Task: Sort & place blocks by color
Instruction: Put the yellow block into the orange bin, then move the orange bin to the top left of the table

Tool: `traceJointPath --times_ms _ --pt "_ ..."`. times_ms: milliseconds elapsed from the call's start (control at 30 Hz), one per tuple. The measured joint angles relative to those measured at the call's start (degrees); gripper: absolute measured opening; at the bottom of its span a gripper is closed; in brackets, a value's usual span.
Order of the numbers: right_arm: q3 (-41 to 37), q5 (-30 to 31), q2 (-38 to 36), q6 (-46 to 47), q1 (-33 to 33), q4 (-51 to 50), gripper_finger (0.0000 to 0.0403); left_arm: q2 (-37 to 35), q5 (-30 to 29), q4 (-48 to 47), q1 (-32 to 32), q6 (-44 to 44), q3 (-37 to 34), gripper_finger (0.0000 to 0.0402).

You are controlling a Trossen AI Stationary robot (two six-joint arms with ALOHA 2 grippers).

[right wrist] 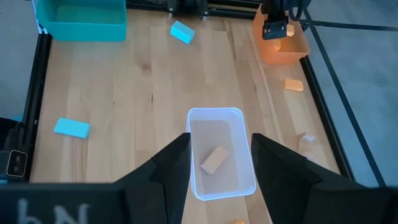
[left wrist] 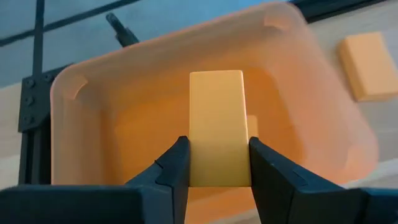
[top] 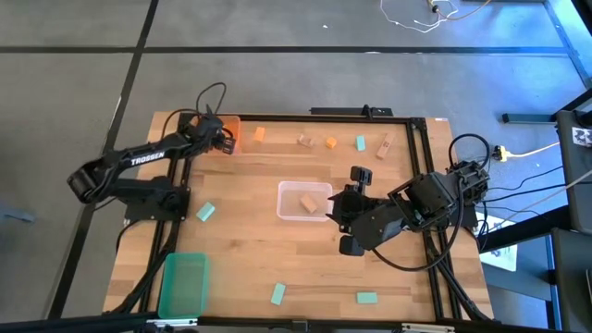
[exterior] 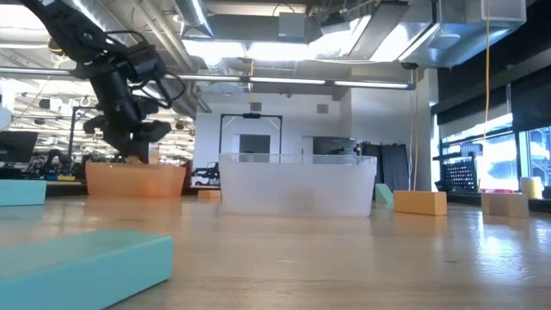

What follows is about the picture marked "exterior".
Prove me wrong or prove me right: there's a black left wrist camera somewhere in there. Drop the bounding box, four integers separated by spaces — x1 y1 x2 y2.
124 41 168 84

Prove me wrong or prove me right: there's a black pegboard rack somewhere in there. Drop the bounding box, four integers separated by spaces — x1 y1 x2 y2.
441 158 480 194

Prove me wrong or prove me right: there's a grey ceiling box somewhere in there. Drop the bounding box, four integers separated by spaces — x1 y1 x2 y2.
278 11 308 39

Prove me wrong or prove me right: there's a clear plastic bin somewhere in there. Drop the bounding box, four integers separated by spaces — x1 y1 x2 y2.
218 152 378 218

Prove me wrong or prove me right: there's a yellow hanging cable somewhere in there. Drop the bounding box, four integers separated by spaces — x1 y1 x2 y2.
482 0 492 130

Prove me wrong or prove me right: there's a black curtain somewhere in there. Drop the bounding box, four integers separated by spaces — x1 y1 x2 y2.
360 141 410 193

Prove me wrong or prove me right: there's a black monitor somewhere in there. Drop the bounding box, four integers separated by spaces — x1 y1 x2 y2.
0 130 40 164

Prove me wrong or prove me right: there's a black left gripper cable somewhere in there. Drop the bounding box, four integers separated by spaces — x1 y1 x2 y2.
102 28 188 109

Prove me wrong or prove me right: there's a ceiling light strip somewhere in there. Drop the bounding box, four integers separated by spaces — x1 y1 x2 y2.
171 74 415 90

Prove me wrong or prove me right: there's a yellow roll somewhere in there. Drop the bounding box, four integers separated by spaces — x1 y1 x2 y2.
519 176 544 200

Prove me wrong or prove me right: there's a plain wooden block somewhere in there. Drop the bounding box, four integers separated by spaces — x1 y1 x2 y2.
480 192 530 220

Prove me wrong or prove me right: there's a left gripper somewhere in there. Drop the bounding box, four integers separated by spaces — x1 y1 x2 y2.
83 68 173 164

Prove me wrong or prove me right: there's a teal block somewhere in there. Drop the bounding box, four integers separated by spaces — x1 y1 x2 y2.
0 179 47 208
0 227 175 310
374 183 394 206

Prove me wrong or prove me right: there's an orange plastic bin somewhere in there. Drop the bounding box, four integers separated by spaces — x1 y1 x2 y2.
84 161 188 199

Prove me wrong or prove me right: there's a silver air duct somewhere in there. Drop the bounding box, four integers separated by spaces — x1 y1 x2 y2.
399 0 529 70

